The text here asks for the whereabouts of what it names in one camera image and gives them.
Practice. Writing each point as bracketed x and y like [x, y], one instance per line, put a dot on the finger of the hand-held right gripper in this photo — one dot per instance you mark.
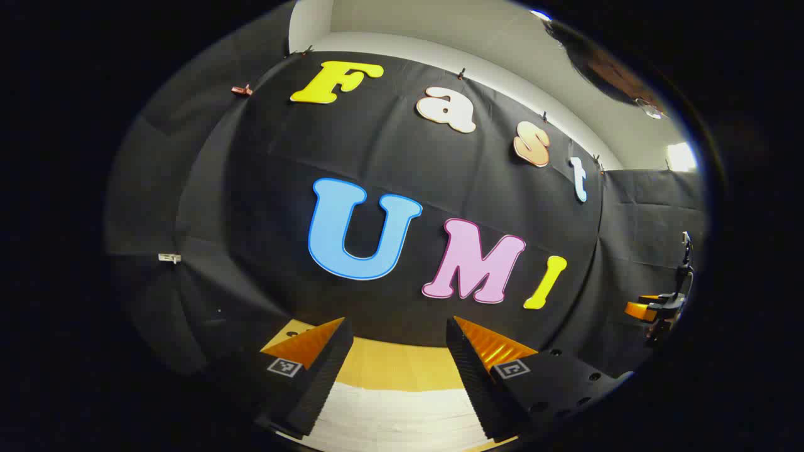
[641, 310]

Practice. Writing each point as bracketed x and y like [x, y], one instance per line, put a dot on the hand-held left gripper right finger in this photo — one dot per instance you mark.
[471, 376]

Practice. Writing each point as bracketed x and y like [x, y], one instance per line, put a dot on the small pink clip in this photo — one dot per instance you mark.
[242, 90]

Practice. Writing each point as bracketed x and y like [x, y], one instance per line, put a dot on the black backdrop cloth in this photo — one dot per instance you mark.
[282, 157]

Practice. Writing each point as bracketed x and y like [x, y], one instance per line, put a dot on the small white clip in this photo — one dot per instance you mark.
[169, 258]

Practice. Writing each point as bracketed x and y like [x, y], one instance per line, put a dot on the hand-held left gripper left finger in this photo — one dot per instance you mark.
[326, 370]

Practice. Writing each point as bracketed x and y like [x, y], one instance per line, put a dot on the white jeans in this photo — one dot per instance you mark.
[396, 414]

